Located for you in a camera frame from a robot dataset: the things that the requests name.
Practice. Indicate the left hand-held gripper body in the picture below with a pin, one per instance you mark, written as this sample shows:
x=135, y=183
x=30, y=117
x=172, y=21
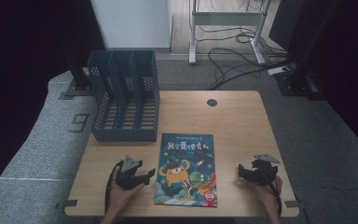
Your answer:
x=128, y=179

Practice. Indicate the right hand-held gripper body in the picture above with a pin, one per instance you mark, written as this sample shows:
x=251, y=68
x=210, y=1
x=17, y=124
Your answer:
x=265, y=171

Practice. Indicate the blue plastic file rack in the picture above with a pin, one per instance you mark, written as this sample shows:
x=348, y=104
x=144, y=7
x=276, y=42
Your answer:
x=124, y=135

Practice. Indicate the blue monster picture book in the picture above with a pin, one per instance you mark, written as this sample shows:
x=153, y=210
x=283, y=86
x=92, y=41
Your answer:
x=183, y=174

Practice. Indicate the person's left hand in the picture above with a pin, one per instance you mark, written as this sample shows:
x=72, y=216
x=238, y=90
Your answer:
x=121, y=197

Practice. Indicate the person's right hand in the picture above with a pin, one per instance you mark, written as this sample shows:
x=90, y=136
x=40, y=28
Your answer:
x=265, y=191

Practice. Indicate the white power strip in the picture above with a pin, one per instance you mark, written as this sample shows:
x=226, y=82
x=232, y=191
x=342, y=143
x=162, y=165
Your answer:
x=278, y=70

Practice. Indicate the black metal stand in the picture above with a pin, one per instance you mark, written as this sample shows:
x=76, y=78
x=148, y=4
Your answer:
x=301, y=73
x=79, y=77

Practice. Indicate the black curtain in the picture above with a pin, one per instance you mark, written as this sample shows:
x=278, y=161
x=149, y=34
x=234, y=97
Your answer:
x=351, y=62
x=18, y=62

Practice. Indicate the white partition panel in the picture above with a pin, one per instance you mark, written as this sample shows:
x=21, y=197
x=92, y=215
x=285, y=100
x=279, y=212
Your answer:
x=130, y=23

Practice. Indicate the grey metal table bracket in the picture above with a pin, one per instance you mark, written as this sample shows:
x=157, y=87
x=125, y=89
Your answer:
x=293, y=204
x=70, y=203

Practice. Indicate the white metal desk frame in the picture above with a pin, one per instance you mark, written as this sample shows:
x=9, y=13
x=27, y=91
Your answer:
x=227, y=18

